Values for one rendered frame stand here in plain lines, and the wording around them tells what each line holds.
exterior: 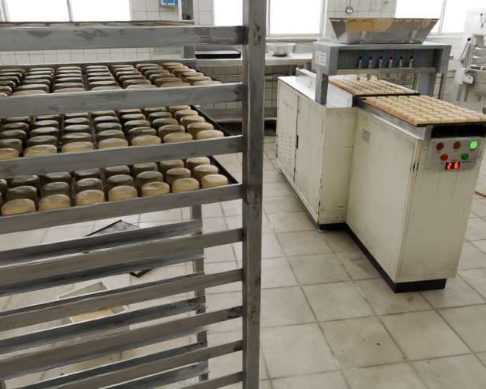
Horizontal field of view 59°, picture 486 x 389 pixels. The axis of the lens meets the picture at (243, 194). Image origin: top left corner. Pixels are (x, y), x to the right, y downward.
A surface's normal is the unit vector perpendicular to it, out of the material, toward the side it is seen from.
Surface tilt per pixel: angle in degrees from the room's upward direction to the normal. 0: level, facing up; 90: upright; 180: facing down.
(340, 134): 90
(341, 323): 0
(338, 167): 90
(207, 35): 90
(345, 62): 90
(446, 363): 0
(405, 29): 115
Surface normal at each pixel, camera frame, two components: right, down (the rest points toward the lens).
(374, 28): 0.13, 0.74
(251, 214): 0.35, 0.36
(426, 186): 0.14, 0.39
